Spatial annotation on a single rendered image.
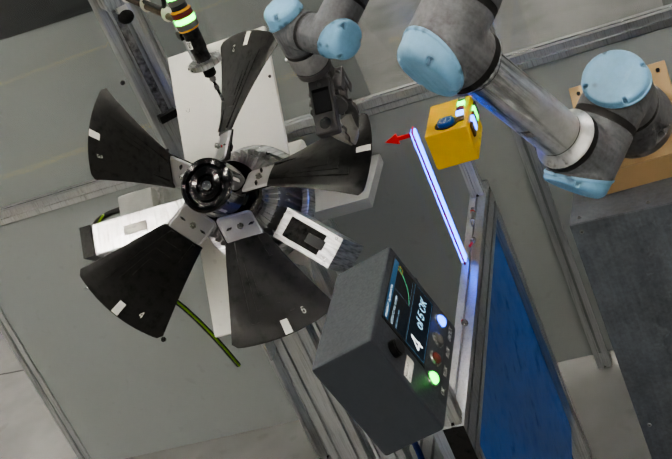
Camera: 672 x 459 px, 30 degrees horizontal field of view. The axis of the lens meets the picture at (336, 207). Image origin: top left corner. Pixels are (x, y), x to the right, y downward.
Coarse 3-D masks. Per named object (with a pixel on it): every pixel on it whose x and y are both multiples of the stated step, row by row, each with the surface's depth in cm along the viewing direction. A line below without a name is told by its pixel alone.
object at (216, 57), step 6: (174, 24) 253; (180, 36) 252; (186, 48) 255; (192, 54) 254; (210, 54) 255; (216, 54) 253; (210, 60) 251; (216, 60) 251; (192, 66) 252; (198, 66) 251; (204, 66) 250; (210, 66) 250; (192, 72) 251; (198, 72) 251
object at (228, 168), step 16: (208, 160) 262; (192, 176) 264; (208, 176) 263; (224, 176) 261; (240, 176) 265; (192, 192) 263; (208, 192) 262; (224, 192) 260; (240, 192) 264; (256, 192) 269; (192, 208) 262; (208, 208) 261; (224, 208) 262; (240, 208) 270; (256, 208) 270
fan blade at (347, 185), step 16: (368, 128) 260; (320, 144) 264; (336, 144) 261; (288, 160) 265; (304, 160) 261; (320, 160) 258; (336, 160) 257; (352, 160) 255; (368, 160) 254; (272, 176) 261; (288, 176) 259; (304, 176) 257; (320, 176) 255; (336, 176) 254; (352, 176) 252; (352, 192) 250
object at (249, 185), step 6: (264, 168) 268; (270, 168) 267; (252, 174) 268; (264, 174) 265; (246, 180) 266; (252, 180) 265; (258, 180) 264; (264, 180) 263; (246, 186) 264; (252, 186) 262; (258, 186) 261
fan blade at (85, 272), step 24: (144, 240) 267; (168, 240) 268; (96, 264) 269; (120, 264) 268; (144, 264) 268; (168, 264) 270; (192, 264) 272; (96, 288) 270; (120, 288) 270; (144, 288) 270; (168, 288) 271; (120, 312) 271; (168, 312) 273
